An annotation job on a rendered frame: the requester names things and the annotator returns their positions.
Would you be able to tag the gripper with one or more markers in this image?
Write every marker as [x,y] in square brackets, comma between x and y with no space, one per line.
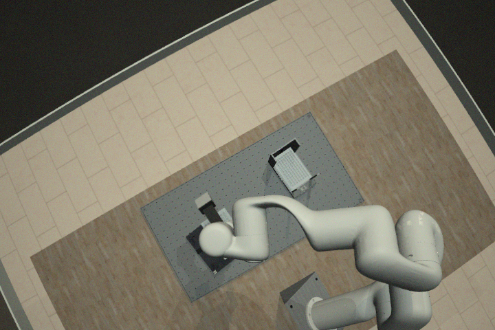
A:
[229,222]

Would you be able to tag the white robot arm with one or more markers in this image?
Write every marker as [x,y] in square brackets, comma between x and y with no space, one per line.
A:
[403,259]

